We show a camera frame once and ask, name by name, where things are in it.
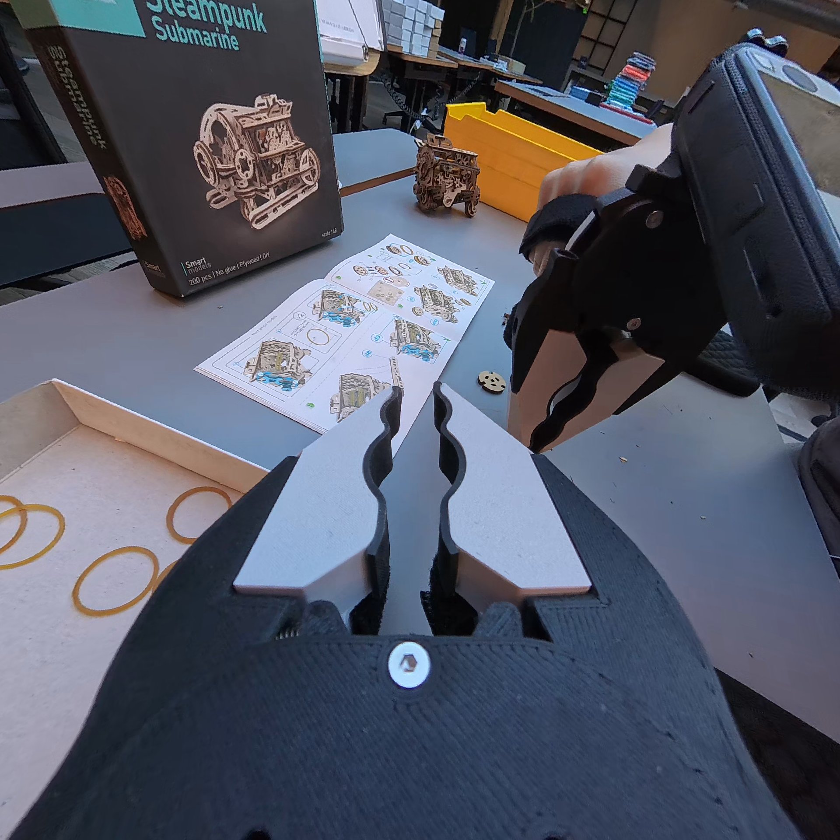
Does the white cardboard tray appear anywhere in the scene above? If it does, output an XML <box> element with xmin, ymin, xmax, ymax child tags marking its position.
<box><xmin>0</xmin><ymin>378</ymin><xmax>271</xmax><ymax>821</ymax></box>

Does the yellow plastic bin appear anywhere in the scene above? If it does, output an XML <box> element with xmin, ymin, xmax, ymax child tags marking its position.
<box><xmin>444</xmin><ymin>101</ymin><xmax>606</xmax><ymax>224</ymax></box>

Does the black mesh office chair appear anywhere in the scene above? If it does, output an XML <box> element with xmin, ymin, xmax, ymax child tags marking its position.
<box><xmin>692</xmin><ymin>327</ymin><xmax>767</xmax><ymax>399</ymax></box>

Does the black model kit box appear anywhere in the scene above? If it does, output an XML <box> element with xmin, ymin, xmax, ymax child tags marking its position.
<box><xmin>12</xmin><ymin>0</ymin><xmax>345</xmax><ymax>299</ymax></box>

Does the person's grey clothing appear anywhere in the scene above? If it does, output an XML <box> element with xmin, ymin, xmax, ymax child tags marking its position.
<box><xmin>795</xmin><ymin>420</ymin><xmax>840</xmax><ymax>578</ymax></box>

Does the wooden mechanical model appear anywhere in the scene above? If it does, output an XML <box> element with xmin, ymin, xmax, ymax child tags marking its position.
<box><xmin>413</xmin><ymin>133</ymin><xmax>482</xmax><ymax>219</ymax></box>

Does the background work table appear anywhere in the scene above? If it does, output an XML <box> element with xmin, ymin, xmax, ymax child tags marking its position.
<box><xmin>493</xmin><ymin>79</ymin><xmax>657</xmax><ymax>148</ymax></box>

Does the stack of small white boxes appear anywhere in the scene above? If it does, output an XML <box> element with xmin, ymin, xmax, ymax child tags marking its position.
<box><xmin>381</xmin><ymin>0</ymin><xmax>445</xmax><ymax>56</ymax></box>

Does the group of tan rubber bands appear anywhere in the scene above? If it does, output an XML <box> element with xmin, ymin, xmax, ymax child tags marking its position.
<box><xmin>0</xmin><ymin>486</ymin><xmax>235</xmax><ymax>619</ymax></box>

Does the dark shelving unit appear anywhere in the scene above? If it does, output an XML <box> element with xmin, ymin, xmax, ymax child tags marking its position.
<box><xmin>577</xmin><ymin>5</ymin><xmax>634</xmax><ymax>73</ymax></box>

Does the stack of colourful items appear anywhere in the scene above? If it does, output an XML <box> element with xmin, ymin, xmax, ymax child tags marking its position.
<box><xmin>605</xmin><ymin>51</ymin><xmax>658</xmax><ymax>111</ymax></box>

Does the adjoining grey desk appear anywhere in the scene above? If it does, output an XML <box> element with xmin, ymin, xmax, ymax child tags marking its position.
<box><xmin>331</xmin><ymin>128</ymin><xmax>422</xmax><ymax>196</ymax></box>

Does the printed instruction booklet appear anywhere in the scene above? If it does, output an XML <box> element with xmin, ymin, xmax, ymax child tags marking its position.
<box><xmin>194</xmin><ymin>234</ymin><xmax>496</xmax><ymax>436</ymax></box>

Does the person's right hand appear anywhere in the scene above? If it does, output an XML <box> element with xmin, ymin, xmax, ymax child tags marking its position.
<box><xmin>533</xmin><ymin>121</ymin><xmax>678</xmax><ymax>278</ymax></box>

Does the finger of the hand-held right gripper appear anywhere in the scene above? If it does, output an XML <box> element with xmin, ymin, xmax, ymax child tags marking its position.
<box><xmin>507</xmin><ymin>327</ymin><xmax>589</xmax><ymax>445</ymax></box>
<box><xmin>529</xmin><ymin>340</ymin><xmax>668</xmax><ymax>455</ymax></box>

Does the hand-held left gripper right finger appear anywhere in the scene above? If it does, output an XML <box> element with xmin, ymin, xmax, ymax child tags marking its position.
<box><xmin>432</xmin><ymin>382</ymin><xmax>593</xmax><ymax>616</ymax></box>

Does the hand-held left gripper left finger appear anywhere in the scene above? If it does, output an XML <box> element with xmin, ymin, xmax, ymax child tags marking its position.
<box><xmin>233</xmin><ymin>385</ymin><xmax>404</xmax><ymax>626</ymax></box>

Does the white storage box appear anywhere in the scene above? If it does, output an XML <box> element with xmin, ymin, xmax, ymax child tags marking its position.
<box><xmin>317</xmin><ymin>0</ymin><xmax>388</xmax><ymax>68</ymax></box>

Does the wooden workbench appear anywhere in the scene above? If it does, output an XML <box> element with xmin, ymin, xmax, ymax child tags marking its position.
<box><xmin>387</xmin><ymin>45</ymin><xmax>460</xmax><ymax>135</ymax></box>

